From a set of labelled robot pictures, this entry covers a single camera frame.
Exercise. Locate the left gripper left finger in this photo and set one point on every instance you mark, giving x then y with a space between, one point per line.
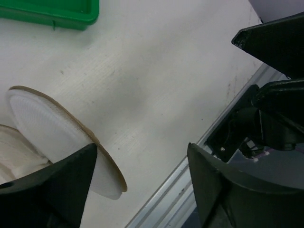
53 197

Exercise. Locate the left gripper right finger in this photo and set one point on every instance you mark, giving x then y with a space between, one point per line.
239 200

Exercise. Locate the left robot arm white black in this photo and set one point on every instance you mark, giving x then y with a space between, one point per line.
145 87

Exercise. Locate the green plastic tray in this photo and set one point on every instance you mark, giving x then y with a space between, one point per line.
71 14

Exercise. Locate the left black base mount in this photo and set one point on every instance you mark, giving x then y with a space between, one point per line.
243 127

